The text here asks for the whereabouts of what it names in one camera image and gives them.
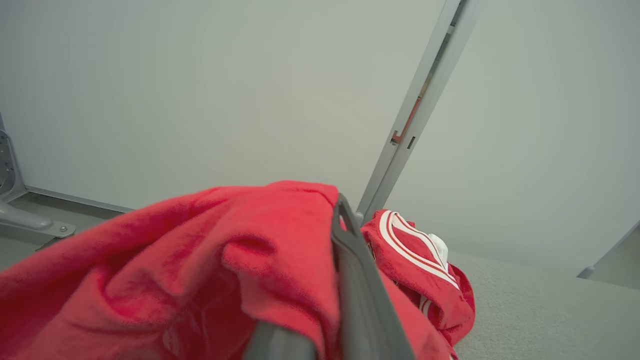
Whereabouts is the grey metal partition frame edge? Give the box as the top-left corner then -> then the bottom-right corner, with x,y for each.
576,219 -> 640,292

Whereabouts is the red jersey with white trim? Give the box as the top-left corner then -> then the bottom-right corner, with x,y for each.
0,180 -> 476,360

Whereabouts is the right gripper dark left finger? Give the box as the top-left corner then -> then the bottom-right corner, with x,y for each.
242,322 -> 317,360

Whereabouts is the grey metal partition foot leg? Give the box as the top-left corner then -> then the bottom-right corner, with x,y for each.
0,199 -> 77,247

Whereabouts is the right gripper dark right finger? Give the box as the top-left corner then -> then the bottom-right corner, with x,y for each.
330,193 -> 416,360

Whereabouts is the tall grey metal partition post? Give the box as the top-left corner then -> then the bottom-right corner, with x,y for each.
355,0 -> 482,227

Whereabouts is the grey fabric sofa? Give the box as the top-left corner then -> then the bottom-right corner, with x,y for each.
444,249 -> 640,360

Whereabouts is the grey metal partition bottom rail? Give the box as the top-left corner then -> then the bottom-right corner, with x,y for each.
24,185 -> 136,215

